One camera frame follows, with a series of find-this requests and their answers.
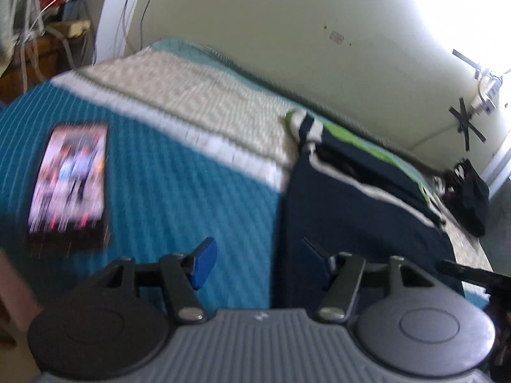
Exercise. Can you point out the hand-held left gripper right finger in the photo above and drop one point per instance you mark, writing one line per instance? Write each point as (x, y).
(315, 255)

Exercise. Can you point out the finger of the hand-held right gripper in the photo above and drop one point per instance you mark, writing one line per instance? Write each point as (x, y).
(475, 273)

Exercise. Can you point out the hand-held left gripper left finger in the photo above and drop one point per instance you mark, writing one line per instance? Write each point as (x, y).
(205, 261)

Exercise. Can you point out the navy green white knit sweater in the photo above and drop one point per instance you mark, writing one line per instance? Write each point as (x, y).
(359, 223)

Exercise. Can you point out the dark folded clothes pile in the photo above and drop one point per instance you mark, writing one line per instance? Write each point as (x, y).
(467, 195)

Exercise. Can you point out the beige teal patterned bedsheet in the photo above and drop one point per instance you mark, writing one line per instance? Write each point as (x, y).
(159, 191)

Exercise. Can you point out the black tape cross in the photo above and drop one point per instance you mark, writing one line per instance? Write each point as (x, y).
(467, 121)

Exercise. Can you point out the smartphone with lit screen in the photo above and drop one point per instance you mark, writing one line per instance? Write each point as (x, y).
(68, 175)

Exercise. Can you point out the black tape strip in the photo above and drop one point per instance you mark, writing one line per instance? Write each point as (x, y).
(465, 58)

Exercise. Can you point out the wooden side table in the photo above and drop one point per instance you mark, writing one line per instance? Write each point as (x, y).
(44, 64)

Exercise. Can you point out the beige power strip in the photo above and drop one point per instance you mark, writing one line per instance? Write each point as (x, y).
(72, 27)

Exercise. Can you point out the blue charger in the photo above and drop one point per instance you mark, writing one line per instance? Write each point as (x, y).
(74, 9)

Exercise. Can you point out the white wall power strip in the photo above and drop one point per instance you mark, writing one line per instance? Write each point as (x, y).
(485, 87)

